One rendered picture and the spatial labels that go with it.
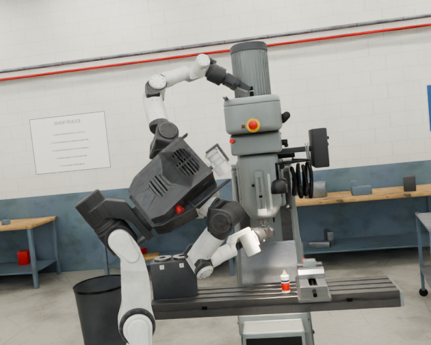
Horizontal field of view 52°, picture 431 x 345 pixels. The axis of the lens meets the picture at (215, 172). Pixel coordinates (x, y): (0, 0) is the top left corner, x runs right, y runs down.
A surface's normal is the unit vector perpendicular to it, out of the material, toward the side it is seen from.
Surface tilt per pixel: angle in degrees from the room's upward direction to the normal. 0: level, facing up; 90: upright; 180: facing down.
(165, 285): 90
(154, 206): 74
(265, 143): 90
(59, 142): 90
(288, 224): 90
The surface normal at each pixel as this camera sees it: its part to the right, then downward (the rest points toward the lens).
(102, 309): 0.22, 0.10
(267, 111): -0.02, 0.06
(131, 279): 0.19, 0.45
